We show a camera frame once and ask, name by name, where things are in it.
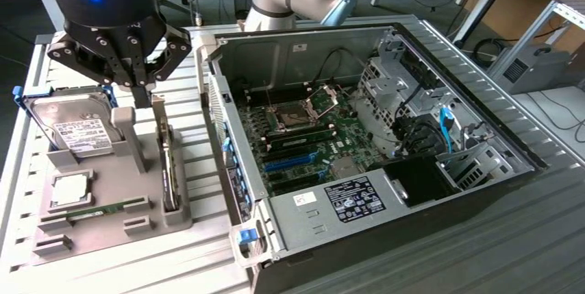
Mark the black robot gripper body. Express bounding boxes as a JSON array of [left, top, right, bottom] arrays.
[[39, 0, 169, 83]]

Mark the graphics card with metal bracket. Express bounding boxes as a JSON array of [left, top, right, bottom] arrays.
[[150, 93, 183, 213]]

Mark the hard disk in blue carrier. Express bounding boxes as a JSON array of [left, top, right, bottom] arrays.
[[13, 83, 126, 158]]

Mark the thin metal locking lever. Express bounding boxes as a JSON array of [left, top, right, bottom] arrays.
[[315, 100, 343, 129], [264, 79, 278, 112]]

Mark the CPU socket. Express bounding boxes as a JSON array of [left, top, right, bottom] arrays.
[[270, 101, 322, 132]]

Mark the metal socket cover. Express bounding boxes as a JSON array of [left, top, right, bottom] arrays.
[[307, 84, 343, 119]]

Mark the RAM stick with black label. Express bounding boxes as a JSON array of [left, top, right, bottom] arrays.
[[267, 127, 339, 150]]

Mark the grey parts rack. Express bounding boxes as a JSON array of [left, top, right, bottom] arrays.
[[30, 105, 197, 267]]

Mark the long black expansion slot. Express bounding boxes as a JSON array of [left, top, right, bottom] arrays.
[[259, 143, 319, 164], [271, 180, 331, 196], [268, 172, 328, 187]]

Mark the silver CPU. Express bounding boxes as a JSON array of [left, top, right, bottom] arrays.
[[50, 174, 93, 206]]

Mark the blue expansion slot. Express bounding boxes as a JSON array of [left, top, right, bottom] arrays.
[[263, 152, 322, 173]]

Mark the green motherboard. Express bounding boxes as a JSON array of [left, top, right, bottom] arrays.
[[235, 81, 380, 197]]

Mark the green RAM stick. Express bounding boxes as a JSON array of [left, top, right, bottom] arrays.
[[41, 203, 147, 223]]

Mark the metal disk bay cage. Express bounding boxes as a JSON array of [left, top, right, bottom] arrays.
[[359, 28, 463, 158]]

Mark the silver chipset heatsink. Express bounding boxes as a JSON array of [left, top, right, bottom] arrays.
[[331, 156, 367, 180]]

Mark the grey power supply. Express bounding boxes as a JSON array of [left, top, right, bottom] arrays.
[[267, 167, 411, 262]]

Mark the black plastic shroud box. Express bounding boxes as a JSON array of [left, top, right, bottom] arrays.
[[368, 154, 463, 208]]

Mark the perforated metal disk bay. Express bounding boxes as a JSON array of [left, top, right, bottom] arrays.
[[436, 143, 510, 191]]

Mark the grey computer tower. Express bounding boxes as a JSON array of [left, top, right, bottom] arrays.
[[503, 42, 584, 95]]

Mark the black open PC case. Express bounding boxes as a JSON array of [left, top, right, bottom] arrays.
[[194, 21, 550, 294]]

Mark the black looped wire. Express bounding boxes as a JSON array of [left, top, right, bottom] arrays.
[[316, 48, 368, 86]]

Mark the black wire bundle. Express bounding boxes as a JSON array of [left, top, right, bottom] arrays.
[[394, 67, 448, 158]]

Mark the blue flat wire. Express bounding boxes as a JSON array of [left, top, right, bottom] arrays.
[[439, 106, 459, 154]]

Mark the coiled black cable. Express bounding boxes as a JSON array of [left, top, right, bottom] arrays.
[[474, 38, 508, 67]]

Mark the aluminium profile frame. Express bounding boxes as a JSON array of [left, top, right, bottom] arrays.
[[487, 0, 585, 79]]

